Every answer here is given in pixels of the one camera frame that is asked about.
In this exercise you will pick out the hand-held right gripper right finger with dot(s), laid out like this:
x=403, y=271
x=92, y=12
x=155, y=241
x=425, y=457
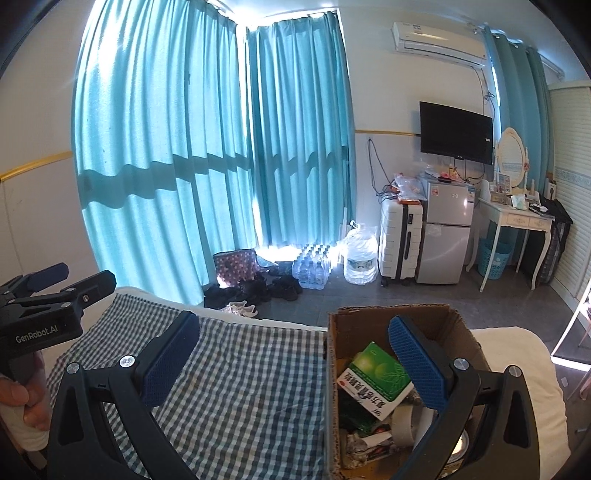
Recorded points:
x=418, y=362

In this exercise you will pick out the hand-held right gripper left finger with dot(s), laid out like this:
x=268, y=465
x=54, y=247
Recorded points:
x=171, y=360

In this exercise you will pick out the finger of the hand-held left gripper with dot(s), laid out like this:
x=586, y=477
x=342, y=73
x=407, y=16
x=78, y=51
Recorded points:
x=46, y=274
x=92, y=286

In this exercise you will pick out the green white medicine box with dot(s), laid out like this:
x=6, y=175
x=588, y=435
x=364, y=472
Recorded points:
x=374, y=374

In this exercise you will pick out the white tape roll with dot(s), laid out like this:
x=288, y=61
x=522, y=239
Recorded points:
x=404, y=422

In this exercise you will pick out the cardboard box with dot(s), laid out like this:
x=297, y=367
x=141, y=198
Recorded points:
x=360, y=332

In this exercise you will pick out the green snack packet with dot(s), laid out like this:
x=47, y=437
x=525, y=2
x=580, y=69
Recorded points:
x=358, y=415

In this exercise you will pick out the person's left hand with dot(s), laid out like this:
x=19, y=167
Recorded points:
x=11, y=392

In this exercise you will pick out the black shoes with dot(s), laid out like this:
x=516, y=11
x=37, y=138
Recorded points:
x=286, y=288
x=221, y=297
x=256, y=290

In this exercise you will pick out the white shoes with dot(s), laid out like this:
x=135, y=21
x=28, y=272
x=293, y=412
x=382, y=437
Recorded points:
x=240, y=309

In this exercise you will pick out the polka dot bag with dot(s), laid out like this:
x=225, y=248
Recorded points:
x=235, y=267

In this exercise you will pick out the large clear water jug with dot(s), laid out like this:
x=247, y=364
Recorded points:
x=360, y=258

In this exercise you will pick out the silver refrigerator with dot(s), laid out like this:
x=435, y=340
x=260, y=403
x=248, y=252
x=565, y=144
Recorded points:
x=443, y=244

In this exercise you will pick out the white suitcase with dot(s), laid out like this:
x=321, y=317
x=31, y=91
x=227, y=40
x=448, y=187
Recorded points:
x=392, y=244

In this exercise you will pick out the blue plastic basket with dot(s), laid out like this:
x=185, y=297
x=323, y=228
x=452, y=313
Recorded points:
x=494, y=258

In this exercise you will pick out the pack of water bottles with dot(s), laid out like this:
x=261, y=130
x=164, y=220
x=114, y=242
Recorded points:
x=314, y=270

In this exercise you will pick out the black storage bag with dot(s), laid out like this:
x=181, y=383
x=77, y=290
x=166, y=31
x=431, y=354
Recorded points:
x=551, y=258

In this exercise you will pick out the white dressing table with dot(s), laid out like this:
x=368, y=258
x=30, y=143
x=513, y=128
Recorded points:
x=512, y=217

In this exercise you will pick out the clear plastic bags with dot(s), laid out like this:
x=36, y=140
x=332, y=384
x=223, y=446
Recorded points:
x=408, y=187

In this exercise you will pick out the teal curtain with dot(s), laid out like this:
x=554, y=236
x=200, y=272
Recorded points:
x=512, y=92
x=161, y=115
x=300, y=138

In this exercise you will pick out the oval vanity mirror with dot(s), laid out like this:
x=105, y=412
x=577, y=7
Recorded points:
x=511, y=152

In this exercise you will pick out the black television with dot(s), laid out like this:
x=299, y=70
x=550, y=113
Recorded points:
x=455, y=131

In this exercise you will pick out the white louvered wardrobe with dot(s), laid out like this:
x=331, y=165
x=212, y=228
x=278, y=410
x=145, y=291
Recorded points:
x=572, y=184

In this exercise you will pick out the white air conditioner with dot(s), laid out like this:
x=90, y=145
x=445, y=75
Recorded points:
x=438, y=41

